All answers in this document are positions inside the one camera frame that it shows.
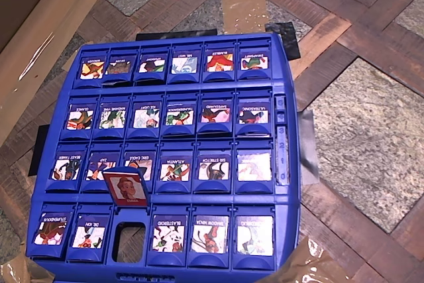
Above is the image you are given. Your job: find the bearded man portrait flap tile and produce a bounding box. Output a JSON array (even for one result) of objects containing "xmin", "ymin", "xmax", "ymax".
[{"xmin": 232, "ymin": 206, "xmax": 276, "ymax": 270}]

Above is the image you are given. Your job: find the Safeguard flap tile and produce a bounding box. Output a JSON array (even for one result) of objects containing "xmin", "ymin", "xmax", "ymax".
[{"xmin": 197, "ymin": 92, "xmax": 235, "ymax": 137}]

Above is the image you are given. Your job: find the Thundershock flap tile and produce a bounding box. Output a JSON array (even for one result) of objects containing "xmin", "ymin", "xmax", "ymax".
[{"xmin": 161, "ymin": 93, "xmax": 199, "ymax": 138}]

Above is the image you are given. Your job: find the Ultrasonic flap tile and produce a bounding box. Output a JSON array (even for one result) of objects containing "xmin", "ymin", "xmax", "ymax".
[{"xmin": 235, "ymin": 90, "xmax": 272, "ymax": 137}]

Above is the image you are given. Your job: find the Sir Stretch flap tile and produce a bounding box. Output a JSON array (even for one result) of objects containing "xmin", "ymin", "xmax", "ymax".
[{"xmin": 193, "ymin": 142, "xmax": 233, "ymax": 194}]

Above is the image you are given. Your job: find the Atlantia flap tile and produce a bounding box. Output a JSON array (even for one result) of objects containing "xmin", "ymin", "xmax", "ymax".
[{"xmin": 155, "ymin": 142, "xmax": 195, "ymax": 194}]

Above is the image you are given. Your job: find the faded print flap tile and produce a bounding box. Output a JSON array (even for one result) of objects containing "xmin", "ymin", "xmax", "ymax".
[{"xmin": 234, "ymin": 142, "xmax": 275, "ymax": 194}]

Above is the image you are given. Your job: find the Bubbles flap tile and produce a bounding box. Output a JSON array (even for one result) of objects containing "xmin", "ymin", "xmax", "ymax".
[{"xmin": 201, "ymin": 43, "xmax": 237, "ymax": 83}]

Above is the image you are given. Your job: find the Ice Light flap tile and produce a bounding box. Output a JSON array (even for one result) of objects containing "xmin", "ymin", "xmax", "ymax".
[{"xmin": 127, "ymin": 94, "xmax": 164, "ymax": 140}]

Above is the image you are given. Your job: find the Mr Mist flap tile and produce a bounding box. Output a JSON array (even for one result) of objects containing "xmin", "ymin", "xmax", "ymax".
[{"xmin": 167, "ymin": 45, "xmax": 202, "ymax": 84}]

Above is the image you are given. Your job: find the Swapshift flap tile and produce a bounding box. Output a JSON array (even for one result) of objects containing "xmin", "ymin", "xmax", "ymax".
[{"xmin": 237, "ymin": 42, "xmax": 272, "ymax": 81}]

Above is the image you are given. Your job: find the Eric Eagle flap tile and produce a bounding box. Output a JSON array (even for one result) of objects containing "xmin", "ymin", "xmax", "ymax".
[{"xmin": 121, "ymin": 143, "xmax": 158, "ymax": 193}]

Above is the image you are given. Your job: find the green figure flap tile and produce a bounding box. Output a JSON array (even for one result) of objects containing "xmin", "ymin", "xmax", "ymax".
[{"xmin": 133, "ymin": 47, "xmax": 169, "ymax": 84}]

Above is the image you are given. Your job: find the wide black tape strip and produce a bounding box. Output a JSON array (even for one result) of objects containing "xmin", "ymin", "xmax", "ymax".
[{"xmin": 135, "ymin": 28, "xmax": 219, "ymax": 41}]

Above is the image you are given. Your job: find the glossy grey tape strip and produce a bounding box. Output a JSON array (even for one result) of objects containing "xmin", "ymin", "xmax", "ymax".
[{"xmin": 296, "ymin": 109, "xmax": 321, "ymax": 186}]

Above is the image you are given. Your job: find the Madame Vine flap tile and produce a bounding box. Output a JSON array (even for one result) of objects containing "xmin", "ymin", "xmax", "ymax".
[{"xmin": 92, "ymin": 95, "xmax": 131, "ymax": 141}]

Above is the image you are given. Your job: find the Emma portrait flap tile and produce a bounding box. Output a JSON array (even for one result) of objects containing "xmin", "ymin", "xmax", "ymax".
[{"xmin": 101, "ymin": 166, "xmax": 150, "ymax": 207}]

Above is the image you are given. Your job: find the brown creature flap tile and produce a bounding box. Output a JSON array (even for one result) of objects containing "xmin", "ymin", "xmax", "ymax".
[{"xmin": 102, "ymin": 49, "xmax": 137, "ymax": 87}]

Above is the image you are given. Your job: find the black tape patch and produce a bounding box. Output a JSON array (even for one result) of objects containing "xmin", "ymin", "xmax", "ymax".
[{"xmin": 264, "ymin": 21, "xmax": 301, "ymax": 60}]

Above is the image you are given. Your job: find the Shadow Ninja flap tile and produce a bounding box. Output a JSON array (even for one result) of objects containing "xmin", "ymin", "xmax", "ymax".
[{"xmin": 187, "ymin": 206, "xmax": 233, "ymax": 269}]

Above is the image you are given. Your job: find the flat brown tape patch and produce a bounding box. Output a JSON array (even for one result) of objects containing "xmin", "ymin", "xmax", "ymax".
[{"xmin": 221, "ymin": 0, "xmax": 269, "ymax": 35}]

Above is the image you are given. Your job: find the Blastroid flap tile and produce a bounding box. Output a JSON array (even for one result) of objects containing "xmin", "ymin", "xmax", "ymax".
[{"xmin": 146, "ymin": 206, "xmax": 189, "ymax": 266}]

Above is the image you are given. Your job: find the Zap flap tile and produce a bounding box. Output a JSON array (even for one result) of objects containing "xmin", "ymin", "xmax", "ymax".
[{"xmin": 80, "ymin": 144, "xmax": 123, "ymax": 193}]

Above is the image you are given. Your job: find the blue plastic game board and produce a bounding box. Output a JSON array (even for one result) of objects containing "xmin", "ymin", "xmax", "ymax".
[{"xmin": 25, "ymin": 32, "xmax": 302, "ymax": 283}]

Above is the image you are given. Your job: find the Whoosh flap tile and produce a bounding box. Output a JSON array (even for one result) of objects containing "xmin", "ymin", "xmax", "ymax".
[{"xmin": 73, "ymin": 51, "xmax": 109, "ymax": 89}]

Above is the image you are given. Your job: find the Glance flap tile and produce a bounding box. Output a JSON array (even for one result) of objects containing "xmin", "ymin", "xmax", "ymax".
[{"xmin": 60, "ymin": 97, "xmax": 99, "ymax": 141}]

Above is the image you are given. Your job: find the Beast Tamer flap tile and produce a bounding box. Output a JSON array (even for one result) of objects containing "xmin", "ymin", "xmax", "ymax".
[{"xmin": 45, "ymin": 145, "xmax": 89, "ymax": 193}]

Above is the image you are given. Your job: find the Dr Ion flap tile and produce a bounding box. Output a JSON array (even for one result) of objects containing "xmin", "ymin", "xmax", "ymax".
[{"xmin": 66, "ymin": 205, "xmax": 112, "ymax": 262}]

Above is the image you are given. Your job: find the large crumpled brown tape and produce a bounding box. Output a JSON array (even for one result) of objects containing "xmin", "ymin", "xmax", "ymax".
[{"xmin": 258, "ymin": 236, "xmax": 352, "ymax": 283}]

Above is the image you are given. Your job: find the short black tape strip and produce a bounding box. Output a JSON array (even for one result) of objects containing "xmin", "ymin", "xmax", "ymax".
[{"xmin": 28, "ymin": 124, "xmax": 50, "ymax": 177}]

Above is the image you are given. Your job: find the Stupendous flap tile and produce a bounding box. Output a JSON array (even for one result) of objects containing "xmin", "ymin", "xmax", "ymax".
[{"xmin": 26, "ymin": 203, "xmax": 76, "ymax": 259}]

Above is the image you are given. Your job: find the small crumpled brown tape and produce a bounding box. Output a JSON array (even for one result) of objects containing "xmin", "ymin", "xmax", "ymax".
[{"xmin": 0, "ymin": 258, "xmax": 56, "ymax": 283}]

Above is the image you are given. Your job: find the brown cardboard box wall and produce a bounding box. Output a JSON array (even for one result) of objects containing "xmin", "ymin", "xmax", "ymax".
[{"xmin": 0, "ymin": 0, "xmax": 120, "ymax": 146}]

